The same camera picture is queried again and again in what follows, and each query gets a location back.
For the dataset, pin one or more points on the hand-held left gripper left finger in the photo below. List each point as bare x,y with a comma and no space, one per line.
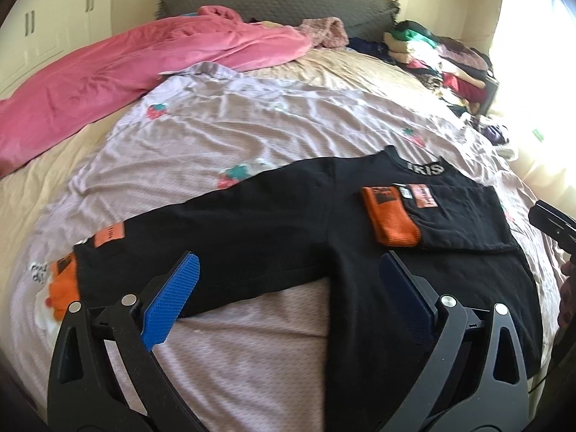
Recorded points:
173,297

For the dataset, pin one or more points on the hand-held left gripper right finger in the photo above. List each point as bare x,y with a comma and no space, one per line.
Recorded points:
407,297

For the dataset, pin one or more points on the black shirt with orange cuffs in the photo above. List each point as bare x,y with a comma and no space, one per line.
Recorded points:
279,225

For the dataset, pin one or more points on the pile of colourful clothes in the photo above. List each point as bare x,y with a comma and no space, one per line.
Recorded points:
450,67

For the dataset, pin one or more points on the person's right hand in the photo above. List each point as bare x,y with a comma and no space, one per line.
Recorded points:
569,272

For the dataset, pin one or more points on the purple cloth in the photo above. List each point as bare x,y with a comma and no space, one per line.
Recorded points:
493,134

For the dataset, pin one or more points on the white curtain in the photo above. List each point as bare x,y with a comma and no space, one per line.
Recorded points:
540,76

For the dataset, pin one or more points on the lilac strawberry printed sheet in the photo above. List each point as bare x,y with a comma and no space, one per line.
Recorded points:
270,112

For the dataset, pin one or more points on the pink blanket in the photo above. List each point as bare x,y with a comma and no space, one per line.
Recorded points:
112,76

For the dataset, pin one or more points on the beige bed sheet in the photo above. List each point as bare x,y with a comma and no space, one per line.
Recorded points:
351,63

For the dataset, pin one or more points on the navy cloth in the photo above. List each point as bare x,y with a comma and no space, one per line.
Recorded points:
369,47

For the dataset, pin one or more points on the pink knit cloth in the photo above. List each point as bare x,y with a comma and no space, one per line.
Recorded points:
324,31

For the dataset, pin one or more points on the white wardrobe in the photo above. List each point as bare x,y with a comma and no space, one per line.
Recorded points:
54,22

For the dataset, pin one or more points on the grey padded headboard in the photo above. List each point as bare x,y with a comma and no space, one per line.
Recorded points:
270,2

